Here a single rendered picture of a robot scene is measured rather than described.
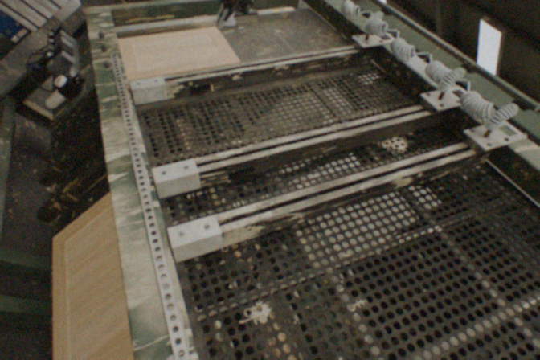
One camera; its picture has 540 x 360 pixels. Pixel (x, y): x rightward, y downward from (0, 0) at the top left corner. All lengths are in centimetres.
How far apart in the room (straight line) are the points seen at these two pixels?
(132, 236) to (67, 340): 57
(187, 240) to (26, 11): 94
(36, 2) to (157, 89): 46
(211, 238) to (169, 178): 23
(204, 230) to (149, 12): 150
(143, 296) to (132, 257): 11
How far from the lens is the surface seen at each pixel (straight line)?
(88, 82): 162
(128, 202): 107
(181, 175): 108
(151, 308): 90
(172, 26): 198
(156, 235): 98
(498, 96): 205
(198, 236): 94
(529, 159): 141
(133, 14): 219
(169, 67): 166
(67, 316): 151
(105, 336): 134
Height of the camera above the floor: 137
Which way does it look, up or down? 8 degrees down
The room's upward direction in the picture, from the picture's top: 53 degrees clockwise
